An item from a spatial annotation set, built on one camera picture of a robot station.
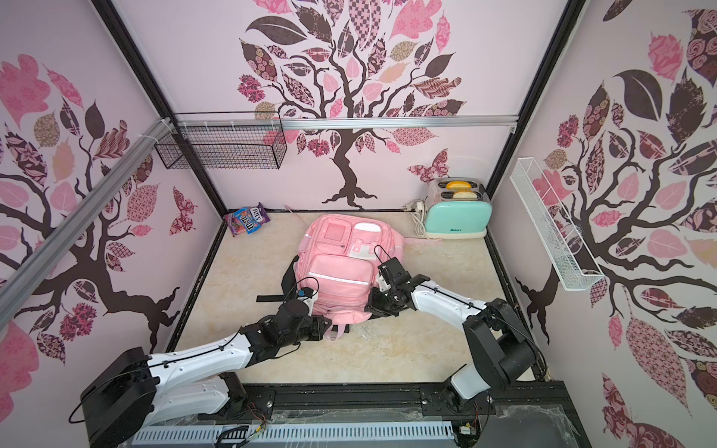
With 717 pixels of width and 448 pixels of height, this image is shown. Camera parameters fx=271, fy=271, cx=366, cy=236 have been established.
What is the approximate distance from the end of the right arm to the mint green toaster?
1.30 ft

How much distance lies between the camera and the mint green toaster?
102cm

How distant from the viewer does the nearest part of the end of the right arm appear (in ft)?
2.11
